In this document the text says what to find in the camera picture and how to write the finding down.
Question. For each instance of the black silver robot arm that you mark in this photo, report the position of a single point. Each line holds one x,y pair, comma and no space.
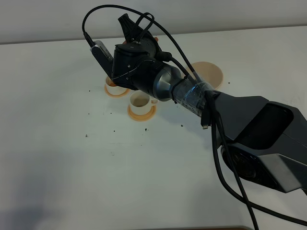
264,141

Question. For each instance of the brown clay teapot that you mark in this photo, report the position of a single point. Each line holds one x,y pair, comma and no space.
156,39

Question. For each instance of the far orange coaster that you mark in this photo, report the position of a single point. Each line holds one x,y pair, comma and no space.
115,96

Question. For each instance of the white teacup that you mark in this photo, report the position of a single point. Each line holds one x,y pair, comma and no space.
141,103
113,89

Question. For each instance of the far white teacup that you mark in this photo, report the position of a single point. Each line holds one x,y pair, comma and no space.
113,89

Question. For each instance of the orange coaster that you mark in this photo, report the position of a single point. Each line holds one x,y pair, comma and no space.
141,118
115,96

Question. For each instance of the near orange coaster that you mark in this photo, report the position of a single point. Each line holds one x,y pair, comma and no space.
141,118

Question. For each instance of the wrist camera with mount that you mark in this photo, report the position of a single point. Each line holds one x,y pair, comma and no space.
103,57

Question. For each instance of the beige teapot coaster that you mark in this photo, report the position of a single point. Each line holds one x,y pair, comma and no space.
208,72

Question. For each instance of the near white teacup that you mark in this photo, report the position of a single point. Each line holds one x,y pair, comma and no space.
141,103

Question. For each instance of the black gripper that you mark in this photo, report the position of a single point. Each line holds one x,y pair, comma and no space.
140,65

